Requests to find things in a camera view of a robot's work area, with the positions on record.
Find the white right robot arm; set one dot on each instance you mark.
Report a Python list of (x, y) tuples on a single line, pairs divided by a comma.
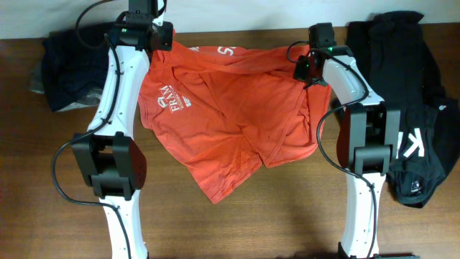
[(365, 148)]

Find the black t-shirt with white letters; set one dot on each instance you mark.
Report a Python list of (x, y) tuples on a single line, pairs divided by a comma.
[(395, 60)]

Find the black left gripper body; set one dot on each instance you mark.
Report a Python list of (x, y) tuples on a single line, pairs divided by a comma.
[(166, 34)]

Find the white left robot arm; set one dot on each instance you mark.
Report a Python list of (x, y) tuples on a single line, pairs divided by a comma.
[(110, 161)]

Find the folded navy blue garment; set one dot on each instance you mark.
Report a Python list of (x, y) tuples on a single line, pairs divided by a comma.
[(71, 69)]

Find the orange t-shirt with white print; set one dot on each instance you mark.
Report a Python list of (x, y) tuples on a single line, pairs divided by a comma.
[(224, 112)]

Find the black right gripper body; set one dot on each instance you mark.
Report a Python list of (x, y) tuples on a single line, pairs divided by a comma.
[(302, 70)]

